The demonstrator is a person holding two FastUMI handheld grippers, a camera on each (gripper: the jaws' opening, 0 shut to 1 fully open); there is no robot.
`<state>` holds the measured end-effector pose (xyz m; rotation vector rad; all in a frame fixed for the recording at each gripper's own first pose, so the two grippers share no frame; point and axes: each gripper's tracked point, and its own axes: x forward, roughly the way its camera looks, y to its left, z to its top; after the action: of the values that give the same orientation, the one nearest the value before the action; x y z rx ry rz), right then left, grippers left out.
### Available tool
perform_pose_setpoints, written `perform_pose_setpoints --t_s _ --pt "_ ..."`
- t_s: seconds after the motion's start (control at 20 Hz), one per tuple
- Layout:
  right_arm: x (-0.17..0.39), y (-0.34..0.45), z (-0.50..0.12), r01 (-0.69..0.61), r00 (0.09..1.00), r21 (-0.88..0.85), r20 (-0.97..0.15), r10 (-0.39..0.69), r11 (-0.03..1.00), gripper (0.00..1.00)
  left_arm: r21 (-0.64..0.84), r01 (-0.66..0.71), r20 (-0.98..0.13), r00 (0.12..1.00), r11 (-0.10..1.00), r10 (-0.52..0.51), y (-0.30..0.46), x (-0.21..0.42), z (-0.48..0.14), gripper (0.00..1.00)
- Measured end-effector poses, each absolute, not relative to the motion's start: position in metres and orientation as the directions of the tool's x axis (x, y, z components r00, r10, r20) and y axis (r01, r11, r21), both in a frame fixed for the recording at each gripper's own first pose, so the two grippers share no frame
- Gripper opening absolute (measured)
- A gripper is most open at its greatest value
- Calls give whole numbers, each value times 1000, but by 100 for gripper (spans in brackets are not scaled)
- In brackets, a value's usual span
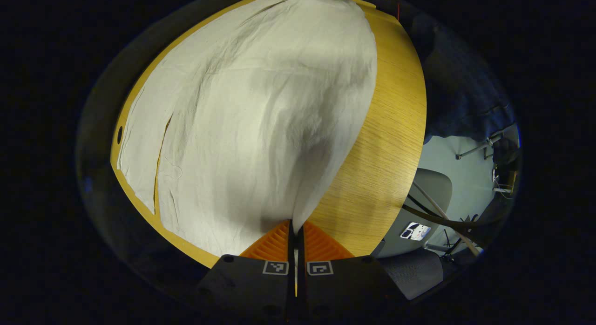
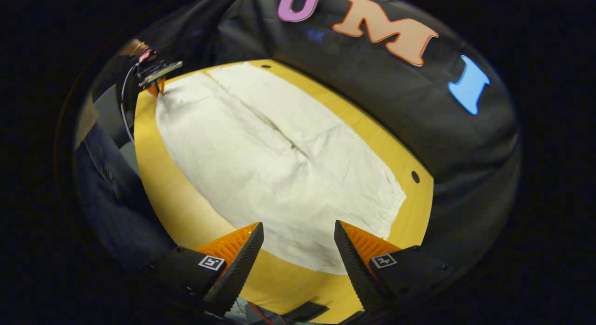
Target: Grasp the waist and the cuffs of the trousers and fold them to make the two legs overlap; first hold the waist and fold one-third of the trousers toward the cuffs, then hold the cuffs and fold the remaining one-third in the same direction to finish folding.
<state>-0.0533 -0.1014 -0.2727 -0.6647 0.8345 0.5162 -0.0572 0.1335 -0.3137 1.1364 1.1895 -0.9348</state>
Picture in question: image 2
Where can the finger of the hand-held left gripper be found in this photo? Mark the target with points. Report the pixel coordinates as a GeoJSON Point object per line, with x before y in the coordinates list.
{"type": "Point", "coordinates": [158, 76]}

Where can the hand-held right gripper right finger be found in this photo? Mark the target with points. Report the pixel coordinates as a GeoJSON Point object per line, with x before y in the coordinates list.
{"type": "Point", "coordinates": [356, 269]}

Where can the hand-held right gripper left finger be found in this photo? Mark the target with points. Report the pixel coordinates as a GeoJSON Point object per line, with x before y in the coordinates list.
{"type": "Point", "coordinates": [237, 269]}

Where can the white jeans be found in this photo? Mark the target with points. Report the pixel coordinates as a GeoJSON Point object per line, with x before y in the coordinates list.
{"type": "Point", "coordinates": [279, 176]}

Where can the person's dark blue clothing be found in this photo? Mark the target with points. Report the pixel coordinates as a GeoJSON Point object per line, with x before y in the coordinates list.
{"type": "Point", "coordinates": [116, 208]}

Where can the black backdrop cloth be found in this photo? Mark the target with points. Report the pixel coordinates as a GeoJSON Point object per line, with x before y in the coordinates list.
{"type": "Point", "coordinates": [396, 111]}

